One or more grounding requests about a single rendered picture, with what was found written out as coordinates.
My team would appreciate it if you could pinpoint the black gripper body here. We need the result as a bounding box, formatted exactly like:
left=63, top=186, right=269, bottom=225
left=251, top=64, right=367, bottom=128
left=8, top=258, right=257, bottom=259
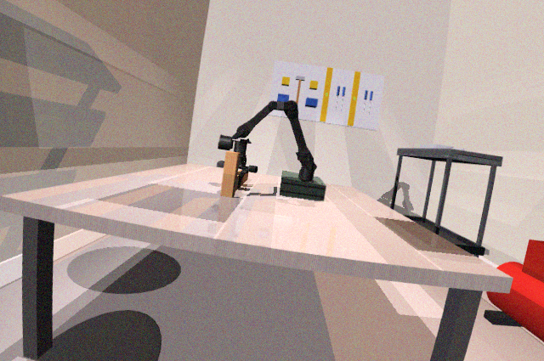
left=216, top=152, right=258, bottom=173

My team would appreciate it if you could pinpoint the brown wooden post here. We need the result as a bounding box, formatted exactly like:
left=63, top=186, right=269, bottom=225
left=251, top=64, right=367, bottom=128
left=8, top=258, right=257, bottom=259
left=220, top=151, right=241, bottom=198

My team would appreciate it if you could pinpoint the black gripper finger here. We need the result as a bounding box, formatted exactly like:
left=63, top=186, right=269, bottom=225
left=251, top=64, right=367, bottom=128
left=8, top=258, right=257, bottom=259
left=238, top=171, right=247, bottom=185

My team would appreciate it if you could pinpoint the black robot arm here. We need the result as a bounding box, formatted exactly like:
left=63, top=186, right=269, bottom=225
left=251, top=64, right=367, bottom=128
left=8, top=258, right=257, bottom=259
left=218, top=100, right=317, bottom=183

